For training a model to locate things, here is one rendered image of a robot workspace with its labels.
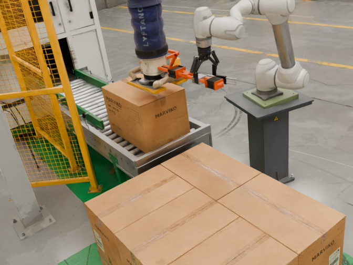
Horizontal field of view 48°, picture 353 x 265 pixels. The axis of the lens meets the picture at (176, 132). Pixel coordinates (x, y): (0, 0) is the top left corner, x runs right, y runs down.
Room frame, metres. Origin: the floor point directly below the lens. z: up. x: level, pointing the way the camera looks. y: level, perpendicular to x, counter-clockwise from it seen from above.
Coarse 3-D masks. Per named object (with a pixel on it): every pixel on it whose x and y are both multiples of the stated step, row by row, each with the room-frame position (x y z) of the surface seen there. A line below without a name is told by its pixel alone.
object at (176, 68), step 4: (168, 68) 2.45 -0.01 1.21; (172, 68) 2.47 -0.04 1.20; (176, 68) 2.46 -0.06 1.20; (180, 68) 2.42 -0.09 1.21; (184, 68) 2.43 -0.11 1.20; (168, 72) 2.46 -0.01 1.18; (172, 72) 2.41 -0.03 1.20; (176, 72) 2.39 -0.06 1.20; (180, 72) 2.41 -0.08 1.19; (172, 76) 2.41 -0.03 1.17; (176, 76) 2.39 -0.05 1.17; (180, 76) 2.41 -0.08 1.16
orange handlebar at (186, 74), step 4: (168, 52) 2.92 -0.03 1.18; (172, 52) 2.88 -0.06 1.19; (176, 52) 2.83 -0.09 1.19; (168, 56) 2.77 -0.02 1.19; (172, 56) 2.79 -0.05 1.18; (160, 68) 2.54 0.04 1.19; (164, 68) 2.51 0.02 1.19; (184, 72) 2.40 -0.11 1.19; (188, 72) 2.37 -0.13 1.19; (184, 76) 2.34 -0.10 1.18; (188, 76) 2.31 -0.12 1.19; (200, 80) 2.22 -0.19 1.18; (220, 84) 2.11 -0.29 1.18
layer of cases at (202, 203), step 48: (144, 192) 2.06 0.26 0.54; (192, 192) 1.99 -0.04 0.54; (240, 192) 1.92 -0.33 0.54; (288, 192) 1.85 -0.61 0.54; (96, 240) 2.03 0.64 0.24; (144, 240) 1.63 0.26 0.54; (192, 240) 1.58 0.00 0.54; (240, 240) 1.53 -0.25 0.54; (288, 240) 1.48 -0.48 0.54; (336, 240) 1.55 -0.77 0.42
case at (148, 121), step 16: (128, 80) 3.07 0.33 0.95; (112, 96) 2.86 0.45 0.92; (128, 96) 2.72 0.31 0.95; (144, 96) 2.68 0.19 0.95; (160, 96) 2.63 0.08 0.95; (176, 96) 2.68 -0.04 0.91; (112, 112) 2.91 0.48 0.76; (128, 112) 2.67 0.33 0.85; (144, 112) 2.53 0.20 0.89; (160, 112) 2.59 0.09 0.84; (176, 112) 2.67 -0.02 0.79; (112, 128) 2.98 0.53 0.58; (128, 128) 2.72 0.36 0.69; (144, 128) 2.51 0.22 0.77; (160, 128) 2.58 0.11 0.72; (176, 128) 2.66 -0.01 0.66; (144, 144) 2.54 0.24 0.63; (160, 144) 2.57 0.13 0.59
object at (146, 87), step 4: (132, 80) 2.69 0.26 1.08; (136, 80) 2.68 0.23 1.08; (132, 84) 2.64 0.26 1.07; (136, 84) 2.62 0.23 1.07; (140, 84) 2.59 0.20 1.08; (144, 84) 2.58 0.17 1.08; (148, 84) 2.57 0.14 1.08; (152, 84) 2.53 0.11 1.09; (140, 88) 2.57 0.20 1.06; (144, 88) 2.52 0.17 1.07; (148, 88) 2.50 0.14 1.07; (152, 88) 2.48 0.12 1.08; (156, 88) 2.47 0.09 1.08; (160, 88) 2.47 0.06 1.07; (164, 88) 2.48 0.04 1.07; (152, 92) 2.45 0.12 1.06; (156, 92) 2.44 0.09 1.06
